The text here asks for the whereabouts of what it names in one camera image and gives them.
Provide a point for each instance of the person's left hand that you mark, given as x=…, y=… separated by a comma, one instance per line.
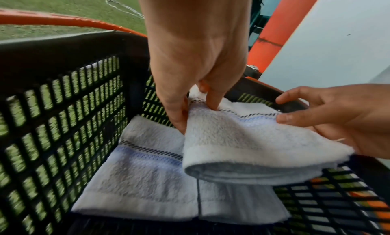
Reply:
x=195, y=41

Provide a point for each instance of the person's right hand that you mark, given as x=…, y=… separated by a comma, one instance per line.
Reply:
x=356, y=118

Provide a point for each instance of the white striped towel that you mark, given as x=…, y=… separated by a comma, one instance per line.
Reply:
x=137, y=176
x=243, y=142

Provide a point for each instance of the black plastic lattice crate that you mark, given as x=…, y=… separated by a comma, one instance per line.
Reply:
x=61, y=60

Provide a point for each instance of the orange curved metal tube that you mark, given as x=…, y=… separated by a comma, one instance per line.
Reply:
x=45, y=18

